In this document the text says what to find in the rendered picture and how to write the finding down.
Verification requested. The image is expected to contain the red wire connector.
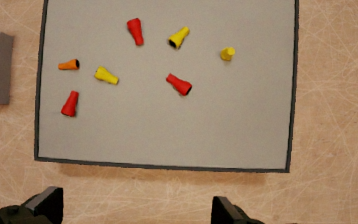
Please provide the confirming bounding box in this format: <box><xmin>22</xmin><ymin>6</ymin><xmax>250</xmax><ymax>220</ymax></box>
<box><xmin>167</xmin><ymin>74</ymin><xmax>192</xmax><ymax>96</ymax></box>
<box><xmin>61</xmin><ymin>91</ymin><xmax>79</xmax><ymax>117</ymax></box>
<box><xmin>126</xmin><ymin>18</ymin><xmax>144</xmax><ymax>44</ymax></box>

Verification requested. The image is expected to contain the orange wire connector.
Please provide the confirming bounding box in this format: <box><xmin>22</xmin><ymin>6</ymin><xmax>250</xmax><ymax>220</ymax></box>
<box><xmin>58</xmin><ymin>59</ymin><xmax>80</xmax><ymax>70</ymax></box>

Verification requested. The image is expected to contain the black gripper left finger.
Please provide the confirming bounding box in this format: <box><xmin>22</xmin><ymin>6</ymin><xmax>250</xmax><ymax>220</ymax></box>
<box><xmin>0</xmin><ymin>186</ymin><xmax>64</xmax><ymax>224</ymax></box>

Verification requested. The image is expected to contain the yellow wire connector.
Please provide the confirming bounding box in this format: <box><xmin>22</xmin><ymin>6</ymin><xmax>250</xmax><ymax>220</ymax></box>
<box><xmin>220</xmin><ymin>47</ymin><xmax>235</xmax><ymax>61</ymax></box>
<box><xmin>168</xmin><ymin>27</ymin><xmax>189</xmax><ymax>48</ymax></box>
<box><xmin>94</xmin><ymin>66</ymin><xmax>118</xmax><ymax>85</ymax></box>

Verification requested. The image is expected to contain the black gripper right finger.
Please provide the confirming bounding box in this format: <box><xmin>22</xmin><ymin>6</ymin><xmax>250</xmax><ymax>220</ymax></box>
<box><xmin>210</xmin><ymin>196</ymin><xmax>265</xmax><ymax>224</ymax></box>

